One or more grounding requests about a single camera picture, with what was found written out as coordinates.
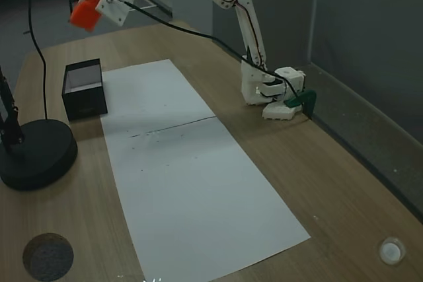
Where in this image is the dark open box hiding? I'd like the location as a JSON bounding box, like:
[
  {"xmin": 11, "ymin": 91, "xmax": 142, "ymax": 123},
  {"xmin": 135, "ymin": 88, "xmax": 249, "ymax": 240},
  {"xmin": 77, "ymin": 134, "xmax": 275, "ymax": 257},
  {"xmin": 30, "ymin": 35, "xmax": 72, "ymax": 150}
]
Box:
[{"xmin": 61, "ymin": 58, "xmax": 109, "ymax": 122}]

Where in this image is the black round-base stand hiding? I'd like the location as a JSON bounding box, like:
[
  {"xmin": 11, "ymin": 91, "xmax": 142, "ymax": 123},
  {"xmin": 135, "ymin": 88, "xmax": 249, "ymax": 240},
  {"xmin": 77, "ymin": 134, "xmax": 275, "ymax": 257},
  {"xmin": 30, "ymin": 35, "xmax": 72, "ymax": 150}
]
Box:
[{"xmin": 0, "ymin": 65, "xmax": 79, "ymax": 192}]

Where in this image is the black stand cable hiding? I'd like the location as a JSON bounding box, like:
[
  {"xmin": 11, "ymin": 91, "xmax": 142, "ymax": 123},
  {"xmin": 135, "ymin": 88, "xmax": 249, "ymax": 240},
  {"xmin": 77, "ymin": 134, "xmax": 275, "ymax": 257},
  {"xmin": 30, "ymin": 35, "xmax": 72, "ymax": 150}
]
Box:
[{"xmin": 25, "ymin": 0, "xmax": 49, "ymax": 122}]

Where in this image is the small white round cap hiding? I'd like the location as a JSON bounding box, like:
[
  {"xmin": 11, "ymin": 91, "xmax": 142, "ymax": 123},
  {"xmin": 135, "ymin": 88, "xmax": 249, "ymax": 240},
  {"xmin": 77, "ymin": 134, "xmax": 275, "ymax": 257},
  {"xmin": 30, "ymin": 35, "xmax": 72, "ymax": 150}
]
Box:
[{"xmin": 377, "ymin": 236, "xmax": 406, "ymax": 266}]

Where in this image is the green table clamp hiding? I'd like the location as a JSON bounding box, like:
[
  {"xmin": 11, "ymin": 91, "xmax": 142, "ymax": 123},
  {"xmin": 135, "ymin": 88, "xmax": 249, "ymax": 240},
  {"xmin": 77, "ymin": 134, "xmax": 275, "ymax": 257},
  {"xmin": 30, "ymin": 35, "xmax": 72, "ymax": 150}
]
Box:
[{"xmin": 284, "ymin": 89, "xmax": 318, "ymax": 120}]

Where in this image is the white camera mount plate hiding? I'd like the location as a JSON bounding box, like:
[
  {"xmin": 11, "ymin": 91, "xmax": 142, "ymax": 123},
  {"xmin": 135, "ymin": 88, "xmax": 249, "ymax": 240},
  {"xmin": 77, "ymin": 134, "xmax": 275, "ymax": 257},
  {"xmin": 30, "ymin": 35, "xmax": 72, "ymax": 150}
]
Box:
[{"xmin": 95, "ymin": 0, "xmax": 138, "ymax": 27}]

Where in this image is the white paper sheet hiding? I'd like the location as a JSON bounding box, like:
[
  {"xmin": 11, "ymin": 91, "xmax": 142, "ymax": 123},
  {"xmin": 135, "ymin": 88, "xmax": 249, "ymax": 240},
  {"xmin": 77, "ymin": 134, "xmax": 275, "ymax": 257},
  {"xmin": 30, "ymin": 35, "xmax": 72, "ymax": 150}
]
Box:
[
  {"xmin": 99, "ymin": 58, "xmax": 217, "ymax": 140},
  {"xmin": 100, "ymin": 116, "xmax": 312, "ymax": 282}
]

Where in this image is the orange square block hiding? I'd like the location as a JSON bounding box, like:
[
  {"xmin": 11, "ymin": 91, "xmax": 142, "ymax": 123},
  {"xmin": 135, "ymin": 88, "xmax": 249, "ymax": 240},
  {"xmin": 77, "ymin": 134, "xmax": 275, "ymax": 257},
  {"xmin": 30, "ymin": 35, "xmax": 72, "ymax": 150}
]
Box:
[{"xmin": 69, "ymin": 0, "xmax": 102, "ymax": 34}]

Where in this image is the black camera cable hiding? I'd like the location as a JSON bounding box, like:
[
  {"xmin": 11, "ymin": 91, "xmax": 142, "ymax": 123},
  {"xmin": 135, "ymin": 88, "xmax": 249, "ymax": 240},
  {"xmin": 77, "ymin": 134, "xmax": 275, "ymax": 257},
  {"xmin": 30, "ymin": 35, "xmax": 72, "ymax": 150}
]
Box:
[{"xmin": 113, "ymin": 0, "xmax": 301, "ymax": 105}]

